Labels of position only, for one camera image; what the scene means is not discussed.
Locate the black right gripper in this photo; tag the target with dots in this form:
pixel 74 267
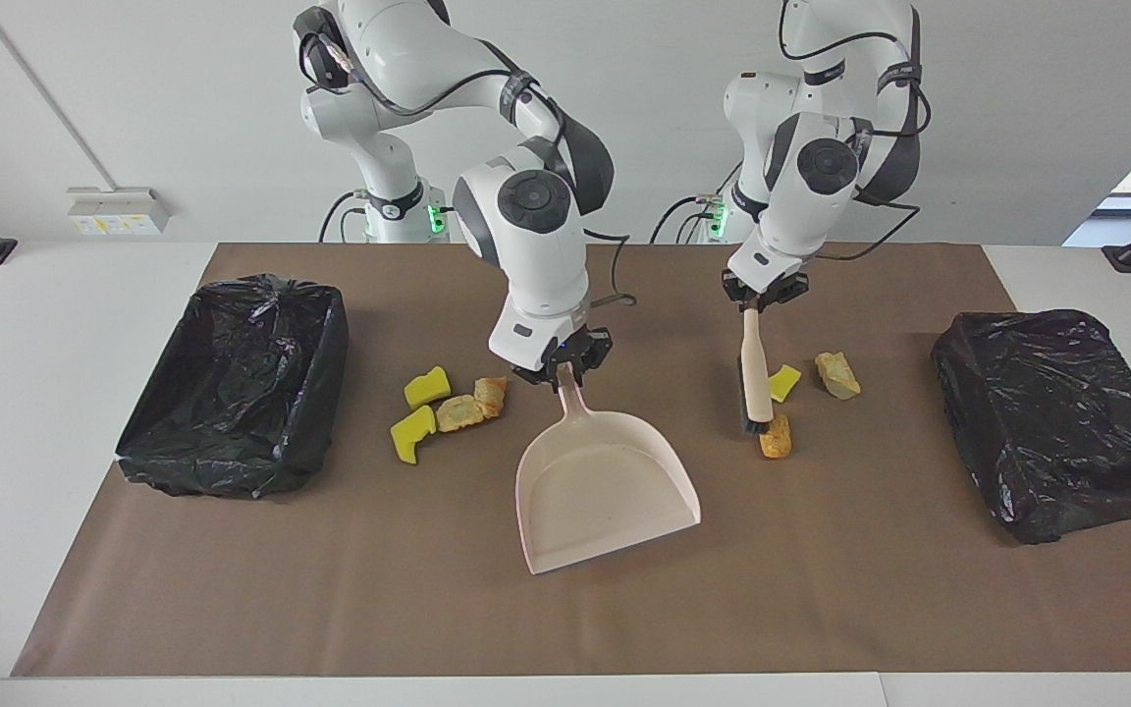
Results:
pixel 556 358

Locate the yellow sponge block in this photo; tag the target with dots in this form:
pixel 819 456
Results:
pixel 426 389

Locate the striped croissant piece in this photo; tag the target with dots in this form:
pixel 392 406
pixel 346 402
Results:
pixel 491 395

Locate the orange-brown bun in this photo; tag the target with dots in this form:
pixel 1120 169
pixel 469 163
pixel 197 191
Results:
pixel 777 440

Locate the pale ridged bread chunk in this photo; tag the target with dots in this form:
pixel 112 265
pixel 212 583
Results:
pixel 837 376

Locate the pale pink dustpan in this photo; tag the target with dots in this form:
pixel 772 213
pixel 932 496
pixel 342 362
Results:
pixel 595 491

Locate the white wall socket box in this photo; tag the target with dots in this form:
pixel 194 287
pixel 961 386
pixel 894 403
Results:
pixel 119 211

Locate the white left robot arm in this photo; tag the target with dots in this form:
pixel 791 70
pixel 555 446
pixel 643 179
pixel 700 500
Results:
pixel 791 226

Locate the beige hand brush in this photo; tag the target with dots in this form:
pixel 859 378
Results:
pixel 754 373

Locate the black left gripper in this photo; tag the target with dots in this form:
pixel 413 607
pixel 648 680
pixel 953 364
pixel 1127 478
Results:
pixel 767 283

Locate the pale bread piece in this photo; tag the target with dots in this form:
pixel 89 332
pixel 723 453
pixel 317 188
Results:
pixel 457 413

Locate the brown paper table mat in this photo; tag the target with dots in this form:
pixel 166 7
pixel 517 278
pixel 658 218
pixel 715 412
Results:
pixel 821 589

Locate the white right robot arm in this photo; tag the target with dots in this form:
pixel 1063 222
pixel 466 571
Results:
pixel 526 265

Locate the yellow L-shaped sponge piece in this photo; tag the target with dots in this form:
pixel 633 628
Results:
pixel 410 432

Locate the small yellow sponge wedge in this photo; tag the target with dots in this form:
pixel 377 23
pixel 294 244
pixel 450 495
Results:
pixel 785 381

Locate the flat bin with black bag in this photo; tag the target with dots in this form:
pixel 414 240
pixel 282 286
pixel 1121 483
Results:
pixel 1047 422

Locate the open bin with black bag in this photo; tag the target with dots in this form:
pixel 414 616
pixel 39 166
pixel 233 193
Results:
pixel 232 393

